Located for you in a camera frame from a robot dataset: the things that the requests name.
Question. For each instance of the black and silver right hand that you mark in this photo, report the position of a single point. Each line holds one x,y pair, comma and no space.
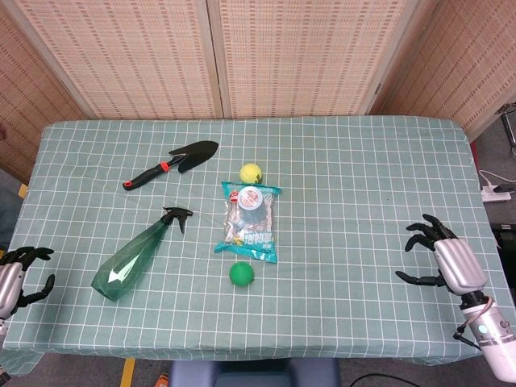
459,266

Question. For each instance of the black and silver left hand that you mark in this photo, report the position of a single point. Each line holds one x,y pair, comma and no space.
10,278

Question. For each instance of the green translucent bottle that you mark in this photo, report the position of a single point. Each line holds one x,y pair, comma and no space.
133,258

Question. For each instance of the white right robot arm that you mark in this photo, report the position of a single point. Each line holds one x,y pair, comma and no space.
500,354

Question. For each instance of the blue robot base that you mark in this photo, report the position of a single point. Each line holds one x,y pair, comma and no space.
254,373

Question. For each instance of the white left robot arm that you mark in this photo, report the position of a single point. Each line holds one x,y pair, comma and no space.
2,326

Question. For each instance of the white power strip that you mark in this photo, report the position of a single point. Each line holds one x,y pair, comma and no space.
493,195

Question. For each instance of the green checked tablecloth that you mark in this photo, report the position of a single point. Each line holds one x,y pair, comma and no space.
342,201

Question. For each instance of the metal stool leg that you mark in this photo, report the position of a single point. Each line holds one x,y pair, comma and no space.
508,129

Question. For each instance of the yellow floor tape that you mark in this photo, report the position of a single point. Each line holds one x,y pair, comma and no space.
127,373

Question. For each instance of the bamboo folding screen panel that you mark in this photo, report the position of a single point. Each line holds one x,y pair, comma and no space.
20,109
463,64
306,56
133,56

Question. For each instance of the teal snack bag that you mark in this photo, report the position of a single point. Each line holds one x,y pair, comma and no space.
258,246

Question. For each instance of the green rubber ball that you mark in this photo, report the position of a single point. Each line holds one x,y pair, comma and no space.
242,274

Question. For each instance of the yellow tennis ball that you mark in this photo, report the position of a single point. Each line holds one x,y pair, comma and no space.
251,173

